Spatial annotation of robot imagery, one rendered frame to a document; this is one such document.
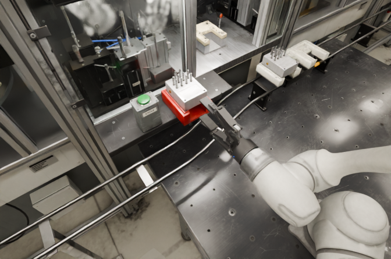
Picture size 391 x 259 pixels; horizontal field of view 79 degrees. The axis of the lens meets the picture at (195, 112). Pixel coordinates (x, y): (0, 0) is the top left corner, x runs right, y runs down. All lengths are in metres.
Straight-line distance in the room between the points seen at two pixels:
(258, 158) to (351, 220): 0.28
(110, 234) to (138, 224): 0.17
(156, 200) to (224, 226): 0.84
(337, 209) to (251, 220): 0.31
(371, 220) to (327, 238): 0.12
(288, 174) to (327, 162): 0.13
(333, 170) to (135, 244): 1.25
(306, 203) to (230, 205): 0.39
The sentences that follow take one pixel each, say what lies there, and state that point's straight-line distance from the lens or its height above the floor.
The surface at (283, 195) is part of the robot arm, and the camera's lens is 0.64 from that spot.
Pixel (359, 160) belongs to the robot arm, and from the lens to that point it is 0.68.
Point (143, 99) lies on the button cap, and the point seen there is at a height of 1.04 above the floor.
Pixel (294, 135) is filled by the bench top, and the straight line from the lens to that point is 1.20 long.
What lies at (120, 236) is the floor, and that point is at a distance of 1.69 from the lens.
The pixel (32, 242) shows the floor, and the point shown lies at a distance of 1.89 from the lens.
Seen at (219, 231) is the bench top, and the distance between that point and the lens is 0.94.
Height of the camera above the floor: 1.59
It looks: 50 degrees down
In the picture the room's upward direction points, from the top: straight up
